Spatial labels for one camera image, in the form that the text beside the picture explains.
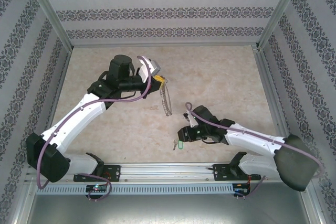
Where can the green key tag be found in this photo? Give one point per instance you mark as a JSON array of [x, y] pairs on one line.
[[180, 145]]

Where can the silver key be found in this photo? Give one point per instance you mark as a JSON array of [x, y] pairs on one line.
[[174, 145]]

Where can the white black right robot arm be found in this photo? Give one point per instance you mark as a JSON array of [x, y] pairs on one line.
[[252, 142]]

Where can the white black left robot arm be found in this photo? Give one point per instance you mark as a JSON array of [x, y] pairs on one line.
[[76, 119]]

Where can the small circuit board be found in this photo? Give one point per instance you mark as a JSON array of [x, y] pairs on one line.
[[242, 189], [97, 188]]

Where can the grey metal sheet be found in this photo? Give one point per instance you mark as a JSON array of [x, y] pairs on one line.
[[168, 211]]

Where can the aluminium back rail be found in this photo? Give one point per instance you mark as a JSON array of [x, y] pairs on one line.
[[86, 44]]

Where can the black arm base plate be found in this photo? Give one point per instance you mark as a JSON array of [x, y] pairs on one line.
[[219, 174], [115, 172]]

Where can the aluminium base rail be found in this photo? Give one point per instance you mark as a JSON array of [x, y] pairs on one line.
[[168, 172]]

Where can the aluminium side rail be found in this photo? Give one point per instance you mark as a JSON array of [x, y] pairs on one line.
[[269, 77], [59, 87]]

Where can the aluminium frame post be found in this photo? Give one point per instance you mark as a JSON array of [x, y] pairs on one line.
[[280, 11], [50, 11]]

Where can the aluminium front frame beam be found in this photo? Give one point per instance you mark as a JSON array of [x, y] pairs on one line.
[[22, 205], [315, 205]]

